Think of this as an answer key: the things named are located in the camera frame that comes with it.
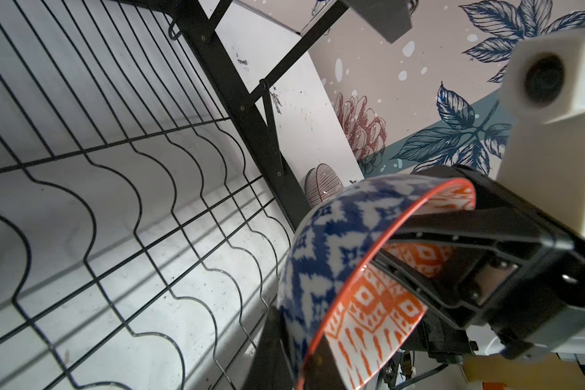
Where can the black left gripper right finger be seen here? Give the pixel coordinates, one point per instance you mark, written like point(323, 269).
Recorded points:
point(322, 372)

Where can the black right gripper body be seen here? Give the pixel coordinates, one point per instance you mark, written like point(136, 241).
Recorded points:
point(542, 308)

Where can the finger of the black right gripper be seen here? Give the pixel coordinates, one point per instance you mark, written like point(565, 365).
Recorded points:
point(442, 301)
point(448, 219)

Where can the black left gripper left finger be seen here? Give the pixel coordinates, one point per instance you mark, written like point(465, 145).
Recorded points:
point(271, 367)

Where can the orange and blue patterned bowl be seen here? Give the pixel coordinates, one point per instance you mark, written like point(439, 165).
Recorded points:
point(329, 290)

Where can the maroon striped bowl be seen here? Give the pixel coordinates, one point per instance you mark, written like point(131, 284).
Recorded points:
point(321, 184)

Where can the black wire dish rack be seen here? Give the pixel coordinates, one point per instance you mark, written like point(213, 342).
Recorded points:
point(140, 244)

